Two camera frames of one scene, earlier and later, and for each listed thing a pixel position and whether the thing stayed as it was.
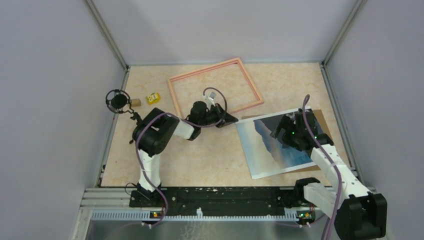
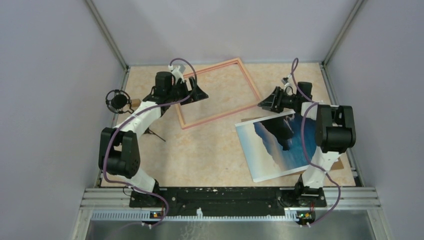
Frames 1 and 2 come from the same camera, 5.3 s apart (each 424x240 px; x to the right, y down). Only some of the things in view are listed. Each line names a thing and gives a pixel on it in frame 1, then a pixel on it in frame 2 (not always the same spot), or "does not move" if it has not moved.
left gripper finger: [228, 119] -> [198, 94]
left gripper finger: [220, 110] -> [192, 83]
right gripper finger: [278, 132] -> [276, 105]
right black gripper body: [292, 134] -> [288, 101]
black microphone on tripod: [119, 101] does not move
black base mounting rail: [220, 199] does not move
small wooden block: [136, 102] does not move
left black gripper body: [211, 117] -> [178, 91]
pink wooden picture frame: [223, 64] does not move
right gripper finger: [309, 115] -> [271, 103]
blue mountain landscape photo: [265, 155] does not move
